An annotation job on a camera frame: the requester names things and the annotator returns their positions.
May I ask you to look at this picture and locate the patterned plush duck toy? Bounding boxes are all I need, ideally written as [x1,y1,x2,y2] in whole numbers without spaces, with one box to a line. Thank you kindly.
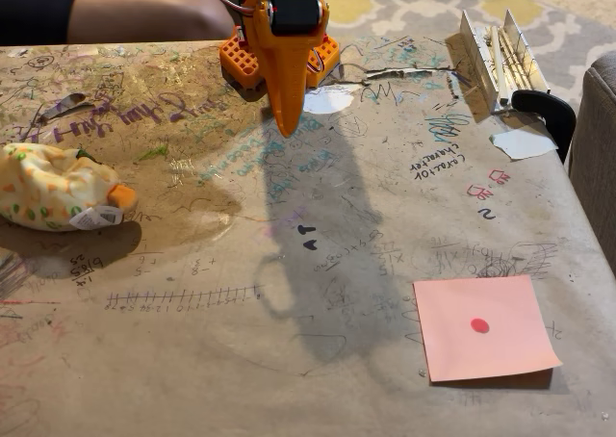
[0,141,140,233]

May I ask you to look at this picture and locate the orange robot arm with base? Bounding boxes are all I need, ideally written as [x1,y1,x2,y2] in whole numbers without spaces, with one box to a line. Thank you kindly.
[218,0,341,91]

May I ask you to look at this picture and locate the round white paper patch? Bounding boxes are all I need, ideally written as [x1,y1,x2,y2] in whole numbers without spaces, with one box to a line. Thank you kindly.
[302,84,356,116]

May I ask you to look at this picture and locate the grey yellow patterned rug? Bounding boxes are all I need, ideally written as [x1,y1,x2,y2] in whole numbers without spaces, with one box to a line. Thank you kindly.
[321,0,616,80]

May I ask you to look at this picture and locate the person's bare leg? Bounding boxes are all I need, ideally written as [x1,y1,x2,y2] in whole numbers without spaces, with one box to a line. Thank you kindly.
[66,0,237,44]

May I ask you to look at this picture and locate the grey torn tape scrap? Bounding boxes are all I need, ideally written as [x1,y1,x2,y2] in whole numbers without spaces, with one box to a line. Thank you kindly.
[36,92,95,124]

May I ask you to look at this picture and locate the torn white paper scrap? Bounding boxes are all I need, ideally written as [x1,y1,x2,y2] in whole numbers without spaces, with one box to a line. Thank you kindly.
[490,128,559,162]

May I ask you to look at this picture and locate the black shorts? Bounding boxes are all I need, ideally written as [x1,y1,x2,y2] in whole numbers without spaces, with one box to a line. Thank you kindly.
[0,0,120,47]

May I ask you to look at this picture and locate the black curved clamp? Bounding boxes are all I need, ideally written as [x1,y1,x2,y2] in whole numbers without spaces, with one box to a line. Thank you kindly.
[510,89,578,165]

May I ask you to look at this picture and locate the grey couch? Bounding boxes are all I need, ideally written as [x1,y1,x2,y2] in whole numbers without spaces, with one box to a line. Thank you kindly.
[568,51,616,265]

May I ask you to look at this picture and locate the pink sticky note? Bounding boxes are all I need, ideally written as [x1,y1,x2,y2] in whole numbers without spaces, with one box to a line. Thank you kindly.
[412,274,563,384]

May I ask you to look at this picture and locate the white metal rail frame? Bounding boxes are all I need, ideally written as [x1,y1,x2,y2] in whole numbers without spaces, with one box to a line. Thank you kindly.
[445,8,552,116]

